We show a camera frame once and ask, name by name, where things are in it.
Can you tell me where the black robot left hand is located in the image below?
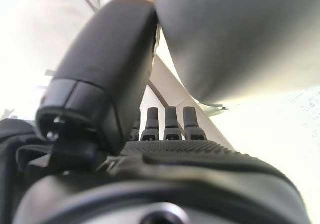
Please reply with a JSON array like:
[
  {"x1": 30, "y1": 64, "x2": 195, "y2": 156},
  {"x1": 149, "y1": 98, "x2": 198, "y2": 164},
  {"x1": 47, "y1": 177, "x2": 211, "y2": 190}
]
[{"x1": 12, "y1": 0, "x2": 314, "y2": 224}]

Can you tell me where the white printed bed sheet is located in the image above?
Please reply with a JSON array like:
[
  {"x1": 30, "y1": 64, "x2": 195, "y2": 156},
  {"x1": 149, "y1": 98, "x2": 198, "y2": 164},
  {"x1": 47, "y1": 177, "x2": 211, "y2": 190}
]
[{"x1": 209, "y1": 86, "x2": 320, "y2": 210}]

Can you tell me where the grey robot body shell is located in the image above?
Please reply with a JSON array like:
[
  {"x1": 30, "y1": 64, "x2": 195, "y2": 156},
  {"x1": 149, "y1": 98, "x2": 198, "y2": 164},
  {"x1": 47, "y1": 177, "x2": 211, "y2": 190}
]
[{"x1": 151, "y1": 0, "x2": 320, "y2": 108}]

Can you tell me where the black fabric wrist cover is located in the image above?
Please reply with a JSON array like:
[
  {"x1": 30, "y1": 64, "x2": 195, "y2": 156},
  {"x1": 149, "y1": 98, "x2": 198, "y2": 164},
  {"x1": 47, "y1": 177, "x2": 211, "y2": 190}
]
[{"x1": 0, "y1": 118, "x2": 55, "y2": 224}]

